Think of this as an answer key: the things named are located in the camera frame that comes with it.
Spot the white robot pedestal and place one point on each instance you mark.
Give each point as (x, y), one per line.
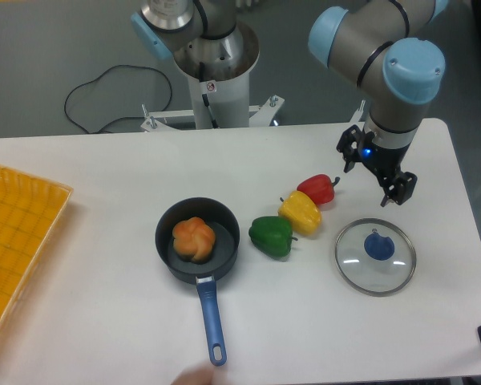
(217, 71)

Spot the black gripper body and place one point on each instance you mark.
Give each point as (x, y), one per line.
(384, 163)

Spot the glass pot lid blue knob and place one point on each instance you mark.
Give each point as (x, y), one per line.
(375, 257)

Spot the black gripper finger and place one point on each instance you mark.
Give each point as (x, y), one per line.
(399, 188)
(350, 145)

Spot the dark pot blue handle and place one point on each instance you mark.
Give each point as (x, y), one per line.
(203, 276)

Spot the blurred hand at bottom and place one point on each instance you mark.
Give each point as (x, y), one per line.
(195, 376)

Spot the orange bread roll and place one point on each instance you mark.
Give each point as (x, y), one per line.
(193, 240)

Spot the green bell pepper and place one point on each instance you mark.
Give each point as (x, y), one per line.
(272, 235)

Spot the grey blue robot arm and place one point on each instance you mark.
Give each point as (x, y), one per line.
(374, 48)

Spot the red bell pepper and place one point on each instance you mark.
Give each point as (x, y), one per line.
(319, 188)

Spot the yellow woven basket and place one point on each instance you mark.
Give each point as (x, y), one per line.
(30, 207)

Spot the yellow bell pepper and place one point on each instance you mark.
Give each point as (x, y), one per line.
(302, 213)

